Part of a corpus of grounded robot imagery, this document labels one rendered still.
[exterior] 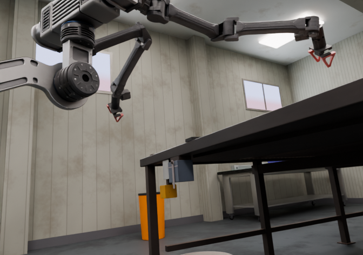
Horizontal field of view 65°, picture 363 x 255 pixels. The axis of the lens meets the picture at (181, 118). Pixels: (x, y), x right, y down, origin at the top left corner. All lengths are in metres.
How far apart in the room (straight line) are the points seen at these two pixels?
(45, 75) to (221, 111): 5.42
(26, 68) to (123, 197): 3.93
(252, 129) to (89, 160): 3.92
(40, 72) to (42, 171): 3.48
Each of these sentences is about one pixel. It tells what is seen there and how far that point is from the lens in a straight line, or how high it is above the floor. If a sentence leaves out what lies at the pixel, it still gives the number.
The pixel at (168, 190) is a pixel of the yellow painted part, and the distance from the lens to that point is 1.81.
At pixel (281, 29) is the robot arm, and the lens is 1.47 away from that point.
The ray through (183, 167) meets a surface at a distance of 1.63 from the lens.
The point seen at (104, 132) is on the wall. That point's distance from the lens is 4.94.
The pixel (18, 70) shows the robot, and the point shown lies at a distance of 1.20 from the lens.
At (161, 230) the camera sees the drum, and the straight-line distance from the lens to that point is 4.23.
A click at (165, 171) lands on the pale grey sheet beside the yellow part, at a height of 0.78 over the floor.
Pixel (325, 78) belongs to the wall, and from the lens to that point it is 8.08.
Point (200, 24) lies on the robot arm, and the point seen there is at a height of 1.42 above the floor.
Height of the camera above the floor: 0.69
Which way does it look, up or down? 13 degrees up
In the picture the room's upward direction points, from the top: 4 degrees counter-clockwise
